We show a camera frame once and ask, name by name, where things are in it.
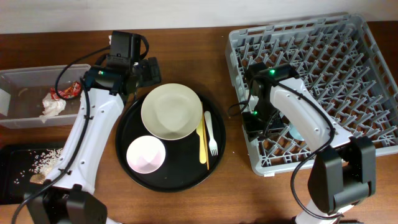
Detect clear plastic bin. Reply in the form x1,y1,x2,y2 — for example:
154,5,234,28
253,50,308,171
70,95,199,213
1,65,80,129

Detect spilled rice grains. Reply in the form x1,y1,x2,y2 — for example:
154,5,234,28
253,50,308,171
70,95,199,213
13,148,63,184

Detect brown cookie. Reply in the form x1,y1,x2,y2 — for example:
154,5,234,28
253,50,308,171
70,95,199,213
30,173,45,184

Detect light blue cup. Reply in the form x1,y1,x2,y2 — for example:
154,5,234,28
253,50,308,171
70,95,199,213
289,123,304,141

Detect grey dishwasher rack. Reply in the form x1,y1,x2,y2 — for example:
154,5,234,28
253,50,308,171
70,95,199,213
225,14,397,176

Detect wooden chopstick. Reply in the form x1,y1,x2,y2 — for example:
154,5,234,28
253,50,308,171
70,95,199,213
201,102,210,170

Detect white label on bin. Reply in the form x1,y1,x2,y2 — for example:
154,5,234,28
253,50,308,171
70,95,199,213
0,89,11,116

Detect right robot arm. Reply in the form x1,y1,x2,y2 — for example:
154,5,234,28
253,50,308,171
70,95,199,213
241,63,376,223

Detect yellow plastic knife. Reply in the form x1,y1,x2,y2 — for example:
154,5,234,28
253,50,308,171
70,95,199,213
196,120,206,164

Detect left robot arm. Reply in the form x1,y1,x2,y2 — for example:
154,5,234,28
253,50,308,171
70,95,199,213
21,57,162,223

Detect small pink bowl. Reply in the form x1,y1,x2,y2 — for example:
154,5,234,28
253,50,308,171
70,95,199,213
126,136,166,174

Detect round black tray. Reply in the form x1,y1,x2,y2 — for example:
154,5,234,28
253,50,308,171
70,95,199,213
115,94,226,192

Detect white plastic fork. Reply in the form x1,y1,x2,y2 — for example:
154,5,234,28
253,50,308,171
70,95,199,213
204,111,218,156

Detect white tissue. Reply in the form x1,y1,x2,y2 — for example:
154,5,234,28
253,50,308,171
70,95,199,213
40,93,67,117

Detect black rectangular bin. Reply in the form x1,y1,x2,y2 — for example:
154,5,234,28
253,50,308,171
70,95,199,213
1,142,65,205

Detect large beige plate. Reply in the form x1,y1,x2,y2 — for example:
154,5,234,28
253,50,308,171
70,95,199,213
141,83,203,141

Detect red snack wrapper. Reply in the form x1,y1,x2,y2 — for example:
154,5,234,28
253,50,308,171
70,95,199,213
50,82,81,100

